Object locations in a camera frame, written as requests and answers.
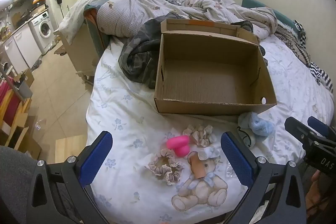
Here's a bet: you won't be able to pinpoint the cream floral scrunchie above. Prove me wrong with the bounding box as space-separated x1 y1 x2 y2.
182 124 217 147

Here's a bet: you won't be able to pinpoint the clear plastic wrapper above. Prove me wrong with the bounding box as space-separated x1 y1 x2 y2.
226 161 240 178

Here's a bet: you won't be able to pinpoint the brown cardboard box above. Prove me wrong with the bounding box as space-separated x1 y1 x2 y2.
154 19 278 116

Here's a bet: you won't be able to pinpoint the beige wooden nightstand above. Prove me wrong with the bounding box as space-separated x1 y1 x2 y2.
59 21 99 84

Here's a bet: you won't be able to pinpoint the light wooden stool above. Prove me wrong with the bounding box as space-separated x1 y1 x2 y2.
55 135 88 164

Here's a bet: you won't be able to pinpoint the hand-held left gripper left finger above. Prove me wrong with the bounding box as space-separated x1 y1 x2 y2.
26 131 113 224

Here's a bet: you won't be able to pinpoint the teal cushion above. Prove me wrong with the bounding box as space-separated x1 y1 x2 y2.
241 0 296 30

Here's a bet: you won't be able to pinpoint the white floral bed sheet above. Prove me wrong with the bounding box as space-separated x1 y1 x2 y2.
86 30 335 224

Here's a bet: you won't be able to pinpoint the grey bin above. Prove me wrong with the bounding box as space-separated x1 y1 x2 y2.
14 80 33 100

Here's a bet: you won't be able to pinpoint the camouflage jacket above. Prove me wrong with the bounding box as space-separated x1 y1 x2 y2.
118 13 188 89

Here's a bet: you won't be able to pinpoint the person's grey trousers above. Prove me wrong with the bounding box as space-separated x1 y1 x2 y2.
0 145 87 224

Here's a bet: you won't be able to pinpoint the pink rubber duck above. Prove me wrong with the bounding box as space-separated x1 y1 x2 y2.
166 135 191 157

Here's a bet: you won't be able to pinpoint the black white checkered cloth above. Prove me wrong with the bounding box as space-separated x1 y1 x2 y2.
293 20 307 42

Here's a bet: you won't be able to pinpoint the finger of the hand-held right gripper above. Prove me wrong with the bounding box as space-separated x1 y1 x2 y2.
285 116 315 146
308 116 336 138

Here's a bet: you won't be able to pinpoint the small white cloth item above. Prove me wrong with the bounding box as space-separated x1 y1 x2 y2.
237 126 259 148

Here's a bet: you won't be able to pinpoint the beige checked duvet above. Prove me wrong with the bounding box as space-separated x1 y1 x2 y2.
59 0 278 39

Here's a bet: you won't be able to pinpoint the white kitchen cabinet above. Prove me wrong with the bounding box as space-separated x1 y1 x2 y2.
0 21 42 69

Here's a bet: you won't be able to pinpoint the beige lace-trimmed scrunchie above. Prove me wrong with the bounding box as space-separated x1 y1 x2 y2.
144 148 184 186

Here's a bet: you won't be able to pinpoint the blue fluffy scrunchie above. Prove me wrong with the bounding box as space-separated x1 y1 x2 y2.
238 112 274 138

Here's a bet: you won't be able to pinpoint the dark grey sock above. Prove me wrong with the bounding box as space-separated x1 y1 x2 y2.
231 21 254 33

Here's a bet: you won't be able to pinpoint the black white striped garment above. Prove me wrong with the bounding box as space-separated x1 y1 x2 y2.
308 61 334 94

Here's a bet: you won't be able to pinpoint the person's right hand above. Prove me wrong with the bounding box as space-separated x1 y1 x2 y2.
306 169 336 216

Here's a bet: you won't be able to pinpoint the red board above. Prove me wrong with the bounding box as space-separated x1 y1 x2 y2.
0 80 20 126

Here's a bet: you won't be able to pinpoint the patterned knitted blanket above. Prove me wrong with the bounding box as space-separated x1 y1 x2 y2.
274 22 313 65

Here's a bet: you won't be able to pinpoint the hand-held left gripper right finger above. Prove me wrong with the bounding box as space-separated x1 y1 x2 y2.
220 131 307 224

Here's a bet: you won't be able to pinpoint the flat cardboard box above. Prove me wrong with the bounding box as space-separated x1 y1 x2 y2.
0 112 42 159

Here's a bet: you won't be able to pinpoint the white washing machine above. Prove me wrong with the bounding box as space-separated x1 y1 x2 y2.
28 11 54 55

